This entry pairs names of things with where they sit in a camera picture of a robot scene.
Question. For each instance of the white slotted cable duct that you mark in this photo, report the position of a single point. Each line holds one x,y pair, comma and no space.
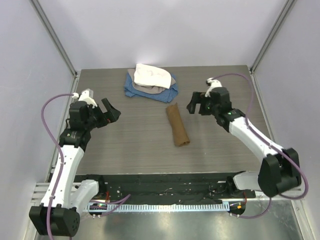
134,208

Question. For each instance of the aluminium frame rail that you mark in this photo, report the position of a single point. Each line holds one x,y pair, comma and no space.
284,13
53,35

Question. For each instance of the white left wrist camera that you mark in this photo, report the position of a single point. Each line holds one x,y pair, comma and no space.
85,96

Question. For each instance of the brown cloth napkin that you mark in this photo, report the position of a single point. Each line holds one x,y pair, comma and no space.
179,133

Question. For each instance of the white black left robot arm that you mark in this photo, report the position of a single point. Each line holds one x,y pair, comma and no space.
59,211

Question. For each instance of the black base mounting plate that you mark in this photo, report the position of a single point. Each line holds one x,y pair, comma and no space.
168,188

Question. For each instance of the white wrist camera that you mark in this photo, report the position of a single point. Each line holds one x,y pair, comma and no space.
85,96
212,83

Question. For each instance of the aluminium frame rail left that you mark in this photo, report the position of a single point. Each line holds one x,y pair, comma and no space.
53,35

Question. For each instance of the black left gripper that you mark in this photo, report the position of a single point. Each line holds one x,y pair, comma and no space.
111,116

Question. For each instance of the blue checkered cloth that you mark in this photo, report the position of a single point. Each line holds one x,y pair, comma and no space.
165,96

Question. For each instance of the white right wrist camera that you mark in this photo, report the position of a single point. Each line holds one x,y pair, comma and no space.
212,83

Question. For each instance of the white folded cloth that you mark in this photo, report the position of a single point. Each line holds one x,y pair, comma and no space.
151,76

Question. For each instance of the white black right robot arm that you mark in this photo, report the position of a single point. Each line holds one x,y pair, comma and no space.
278,171

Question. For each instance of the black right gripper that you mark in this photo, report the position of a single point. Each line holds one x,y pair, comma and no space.
197,98

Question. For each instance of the aluminium frame rail right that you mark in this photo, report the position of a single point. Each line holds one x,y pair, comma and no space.
284,13

